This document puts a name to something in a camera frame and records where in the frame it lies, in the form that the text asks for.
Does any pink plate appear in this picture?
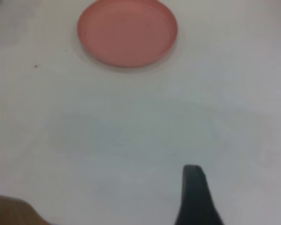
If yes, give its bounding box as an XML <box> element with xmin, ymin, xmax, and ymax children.
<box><xmin>76</xmin><ymin>0</ymin><xmax>178</xmax><ymax>69</ymax></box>

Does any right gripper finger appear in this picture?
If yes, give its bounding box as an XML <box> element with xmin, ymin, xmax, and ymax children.
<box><xmin>174</xmin><ymin>164</ymin><xmax>225</xmax><ymax>225</ymax></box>

